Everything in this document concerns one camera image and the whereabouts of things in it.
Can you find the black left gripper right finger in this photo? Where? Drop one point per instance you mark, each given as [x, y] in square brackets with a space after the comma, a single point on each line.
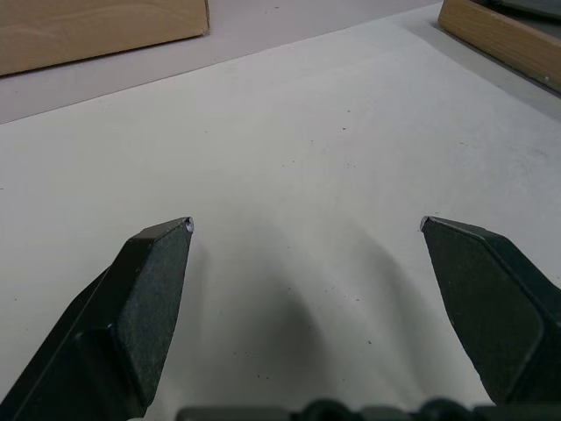
[491, 307]

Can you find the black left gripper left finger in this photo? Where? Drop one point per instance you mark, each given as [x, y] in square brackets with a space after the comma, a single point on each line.
[131, 316]

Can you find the light wooden box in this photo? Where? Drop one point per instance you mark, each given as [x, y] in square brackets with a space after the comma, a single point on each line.
[96, 30]

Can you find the wooden tray with dark inside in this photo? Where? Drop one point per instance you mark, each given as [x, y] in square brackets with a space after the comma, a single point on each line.
[504, 37]

